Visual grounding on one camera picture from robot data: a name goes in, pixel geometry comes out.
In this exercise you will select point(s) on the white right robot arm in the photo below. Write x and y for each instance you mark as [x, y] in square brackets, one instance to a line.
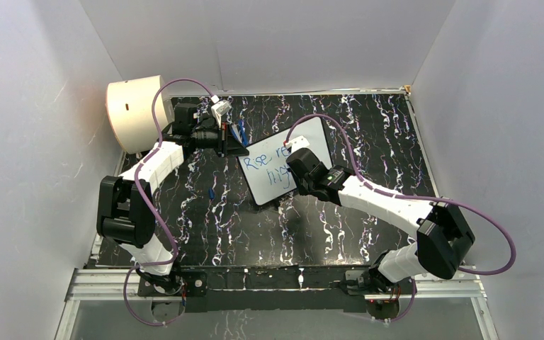
[442, 237]

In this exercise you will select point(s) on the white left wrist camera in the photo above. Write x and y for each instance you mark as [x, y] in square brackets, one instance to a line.
[219, 107]

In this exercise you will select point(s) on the black framed whiteboard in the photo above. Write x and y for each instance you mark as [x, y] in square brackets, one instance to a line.
[265, 169]

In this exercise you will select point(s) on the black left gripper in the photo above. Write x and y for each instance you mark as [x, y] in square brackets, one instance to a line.
[227, 144]

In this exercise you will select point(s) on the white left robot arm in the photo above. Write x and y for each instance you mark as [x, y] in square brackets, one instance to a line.
[126, 212]

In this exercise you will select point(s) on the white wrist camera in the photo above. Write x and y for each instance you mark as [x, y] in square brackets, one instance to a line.
[219, 107]
[297, 143]

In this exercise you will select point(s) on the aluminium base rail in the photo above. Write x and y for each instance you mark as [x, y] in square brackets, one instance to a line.
[290, 302]

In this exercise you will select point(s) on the cream cylindrical drum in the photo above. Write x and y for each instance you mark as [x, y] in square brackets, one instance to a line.
[129, 108]

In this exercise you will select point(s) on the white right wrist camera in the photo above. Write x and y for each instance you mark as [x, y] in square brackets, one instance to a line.
[297, 143]

